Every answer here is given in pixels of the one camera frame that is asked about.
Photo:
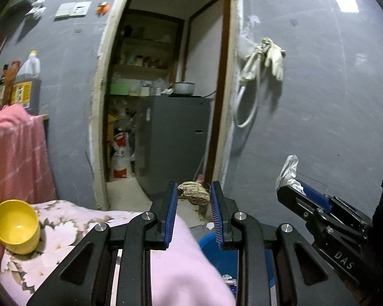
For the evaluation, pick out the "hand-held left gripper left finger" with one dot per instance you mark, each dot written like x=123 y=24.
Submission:
x=169 y=223

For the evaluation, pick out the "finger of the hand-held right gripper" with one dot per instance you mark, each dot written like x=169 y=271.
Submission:
x=316 y=197
x=293 y=200

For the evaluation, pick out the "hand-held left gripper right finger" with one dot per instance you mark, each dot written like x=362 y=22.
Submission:
x=216 y=223

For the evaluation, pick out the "silver paper wrapper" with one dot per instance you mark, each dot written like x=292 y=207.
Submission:
x=287 y=170

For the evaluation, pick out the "blue plastic bucket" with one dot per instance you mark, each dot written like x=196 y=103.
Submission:
x=210 y=255

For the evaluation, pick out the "pink floral blanket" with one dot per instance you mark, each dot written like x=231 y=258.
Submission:
x=178 y=267

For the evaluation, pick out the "white red sack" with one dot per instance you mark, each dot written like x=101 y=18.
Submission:
x=121 y=159

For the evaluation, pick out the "grey refrigerator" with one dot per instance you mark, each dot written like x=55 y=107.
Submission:
x=172 y=140

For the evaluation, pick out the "metal cooking pot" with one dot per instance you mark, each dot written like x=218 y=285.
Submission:
x=183 y=88

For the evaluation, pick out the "cream rubber gloves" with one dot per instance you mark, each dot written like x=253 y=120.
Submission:
x=276 y=57

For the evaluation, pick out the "yellow bowl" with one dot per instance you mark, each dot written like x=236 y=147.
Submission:
x=16 y=229

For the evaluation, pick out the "wooden storage shelf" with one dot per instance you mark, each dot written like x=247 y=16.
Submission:
x=140 y=67

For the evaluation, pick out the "clear plastic bag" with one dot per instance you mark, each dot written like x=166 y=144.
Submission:
x=247 y=43

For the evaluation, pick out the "pink checked towel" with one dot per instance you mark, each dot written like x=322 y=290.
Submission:
x=16 y=159

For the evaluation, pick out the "large cooking oil jug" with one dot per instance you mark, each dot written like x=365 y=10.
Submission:
x=25 y=86

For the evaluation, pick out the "dark sauce bottle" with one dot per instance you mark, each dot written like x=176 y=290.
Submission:
x=0 y=84

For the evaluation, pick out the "white crumpled plastic bag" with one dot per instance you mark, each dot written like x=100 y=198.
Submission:
x=36 y=8

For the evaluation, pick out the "wooden door frame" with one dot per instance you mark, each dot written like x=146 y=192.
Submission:
x=97 y=118

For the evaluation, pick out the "orange wall hook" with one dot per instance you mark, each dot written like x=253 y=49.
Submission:
x=102 y=8

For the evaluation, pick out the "white wall socket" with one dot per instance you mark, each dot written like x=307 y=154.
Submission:
x=83 y=8

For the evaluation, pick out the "white wall switch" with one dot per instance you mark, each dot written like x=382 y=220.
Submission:
x=65 y=9

